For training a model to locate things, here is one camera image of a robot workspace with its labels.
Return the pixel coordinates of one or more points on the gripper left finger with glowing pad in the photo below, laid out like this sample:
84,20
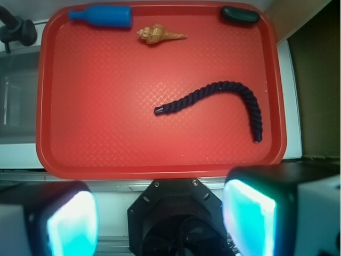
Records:
52,218

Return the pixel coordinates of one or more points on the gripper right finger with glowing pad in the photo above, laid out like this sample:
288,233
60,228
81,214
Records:
292,208

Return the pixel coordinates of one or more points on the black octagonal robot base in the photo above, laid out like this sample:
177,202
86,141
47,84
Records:
178,217

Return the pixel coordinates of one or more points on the red plastic tray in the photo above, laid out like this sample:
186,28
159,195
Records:
111,106

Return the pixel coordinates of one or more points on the grey sink basin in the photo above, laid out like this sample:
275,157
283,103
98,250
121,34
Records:
19,83

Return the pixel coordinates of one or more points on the black faucet fixture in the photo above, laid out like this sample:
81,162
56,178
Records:
16,29

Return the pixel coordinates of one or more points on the dark green oval stone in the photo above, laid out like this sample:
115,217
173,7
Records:
239,15

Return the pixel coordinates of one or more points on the blue plastic bottle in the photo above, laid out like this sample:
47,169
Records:
104,16

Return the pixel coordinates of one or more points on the tan conch seashell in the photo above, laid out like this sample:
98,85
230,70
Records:
158,33

